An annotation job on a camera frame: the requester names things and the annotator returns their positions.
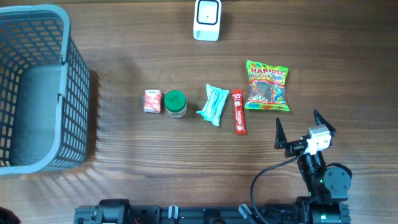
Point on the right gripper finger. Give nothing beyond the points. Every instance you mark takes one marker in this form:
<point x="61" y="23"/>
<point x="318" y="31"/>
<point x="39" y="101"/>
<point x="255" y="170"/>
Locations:
<point x="320" y="121"/>
<point x="280" y="138"/>

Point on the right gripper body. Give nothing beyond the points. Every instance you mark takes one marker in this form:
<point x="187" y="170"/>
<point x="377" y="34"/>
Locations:
<point x="294" y="148"/>

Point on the red Nescafe coffee stick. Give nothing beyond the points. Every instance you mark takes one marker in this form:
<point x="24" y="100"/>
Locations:
<point x="240" y="126"/>

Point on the green Haribo gummy bag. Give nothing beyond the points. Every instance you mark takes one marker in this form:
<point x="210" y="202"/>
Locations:
<point x="266" y="87"/>

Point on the teal tissue wipes pack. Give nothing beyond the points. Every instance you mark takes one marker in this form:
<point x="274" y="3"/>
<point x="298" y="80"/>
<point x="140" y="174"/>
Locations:
<point x="213" y="108"/>

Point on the green lid jar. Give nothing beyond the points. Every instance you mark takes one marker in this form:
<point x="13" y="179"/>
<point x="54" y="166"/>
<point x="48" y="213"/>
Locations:
<point x="175" y="103"/>

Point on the small red white carton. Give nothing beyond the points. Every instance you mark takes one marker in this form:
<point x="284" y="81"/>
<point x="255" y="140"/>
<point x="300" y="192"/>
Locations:
<point x="152" y="101"/>

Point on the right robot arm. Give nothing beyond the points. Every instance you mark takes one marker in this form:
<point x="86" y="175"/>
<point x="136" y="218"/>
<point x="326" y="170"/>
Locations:
<point x="327" y="184"/>

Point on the white barcode scanner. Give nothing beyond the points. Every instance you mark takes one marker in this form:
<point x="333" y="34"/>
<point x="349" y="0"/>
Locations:
<point x="207" y="20"/>

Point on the grey plastic shopping basket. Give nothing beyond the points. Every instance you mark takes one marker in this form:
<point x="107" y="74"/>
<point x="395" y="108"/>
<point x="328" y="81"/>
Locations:
<point x="45" y="91"/>

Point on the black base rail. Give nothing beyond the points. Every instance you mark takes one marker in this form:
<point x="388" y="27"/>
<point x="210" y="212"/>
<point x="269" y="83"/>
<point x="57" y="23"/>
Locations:
<point x="217" y="215"/>

